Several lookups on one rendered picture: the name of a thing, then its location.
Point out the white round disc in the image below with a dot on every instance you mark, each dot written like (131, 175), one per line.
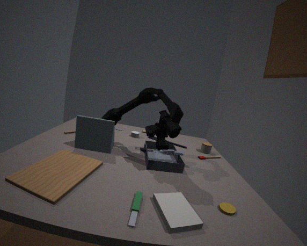
(135, 134)

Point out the wooden board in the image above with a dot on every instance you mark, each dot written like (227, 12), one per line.
(54, 177)

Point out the dark grey roasting tin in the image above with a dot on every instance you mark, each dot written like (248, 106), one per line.
(163, 162)

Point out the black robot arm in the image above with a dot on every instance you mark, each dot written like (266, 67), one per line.
(169, 122)

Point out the white cylindrical container with tan lid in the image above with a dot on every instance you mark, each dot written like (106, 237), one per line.
(206, 148)

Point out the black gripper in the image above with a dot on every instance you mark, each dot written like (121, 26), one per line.
(161, 143)

